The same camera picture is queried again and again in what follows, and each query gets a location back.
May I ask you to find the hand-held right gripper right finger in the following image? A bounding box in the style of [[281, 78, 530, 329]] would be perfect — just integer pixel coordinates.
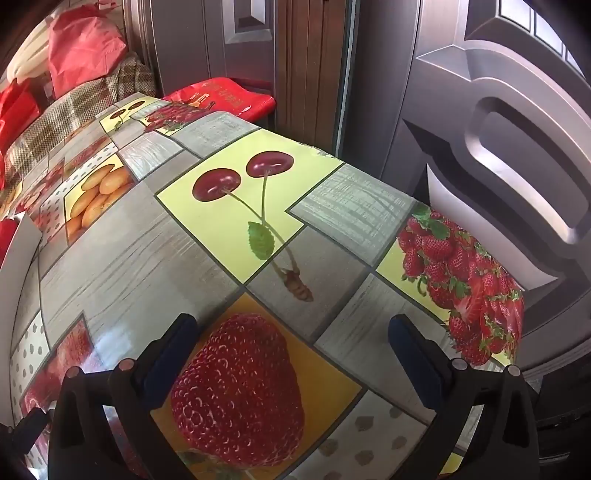
[[388, 314, 541, 480]]

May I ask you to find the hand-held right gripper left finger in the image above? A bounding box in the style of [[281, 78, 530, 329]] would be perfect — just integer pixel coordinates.
[[46, 313, 201, 480]]

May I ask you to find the white cardboard box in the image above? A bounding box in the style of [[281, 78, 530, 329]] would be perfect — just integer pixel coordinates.
[[0, 215, 43, 273]]

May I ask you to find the fruit print tablecloth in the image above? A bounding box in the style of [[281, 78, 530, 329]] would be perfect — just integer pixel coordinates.
[[0, 95, 527, 480]]

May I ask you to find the grey panelled door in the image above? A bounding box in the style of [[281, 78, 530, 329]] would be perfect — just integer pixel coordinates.
[[379, 0, 591, 370], [122, 0, 282, 100]]

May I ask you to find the plaid blanket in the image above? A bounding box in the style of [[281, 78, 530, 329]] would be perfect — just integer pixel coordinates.
[[2, 51, 158, 185]]

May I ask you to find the red printed plastic bag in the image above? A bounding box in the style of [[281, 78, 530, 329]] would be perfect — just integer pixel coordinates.
[[161, 78, 277, 132]]

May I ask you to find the red tote bag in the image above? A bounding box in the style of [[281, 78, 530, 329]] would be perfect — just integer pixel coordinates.
[[0, 78, 42, 190]]

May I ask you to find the white foam roll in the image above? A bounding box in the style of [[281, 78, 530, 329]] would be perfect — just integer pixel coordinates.
[[7, 25, 56, 84]]

